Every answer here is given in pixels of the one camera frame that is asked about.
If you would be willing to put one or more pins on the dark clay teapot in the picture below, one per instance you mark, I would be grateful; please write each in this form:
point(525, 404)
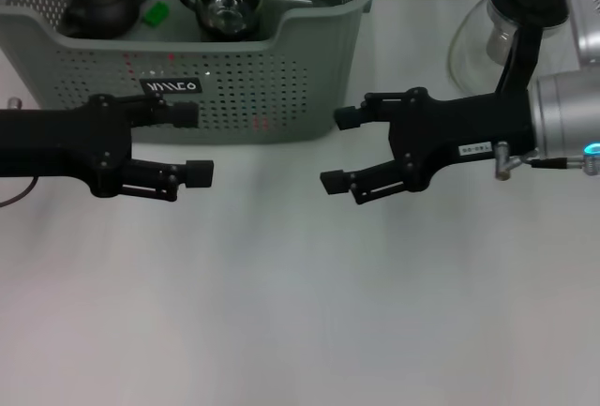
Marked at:
point(105, 7)

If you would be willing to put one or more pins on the grey perforated storage bin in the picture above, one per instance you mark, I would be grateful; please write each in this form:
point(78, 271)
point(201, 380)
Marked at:
point(281, 73)

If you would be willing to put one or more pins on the green building block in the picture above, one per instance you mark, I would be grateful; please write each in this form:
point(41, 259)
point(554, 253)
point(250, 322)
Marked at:
point(155, 14)

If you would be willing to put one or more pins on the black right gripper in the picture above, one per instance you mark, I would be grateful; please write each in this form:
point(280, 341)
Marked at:
point(459, 134)

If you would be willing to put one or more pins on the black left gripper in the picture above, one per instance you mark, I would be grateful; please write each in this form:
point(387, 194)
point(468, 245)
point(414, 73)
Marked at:
point(61, 143)

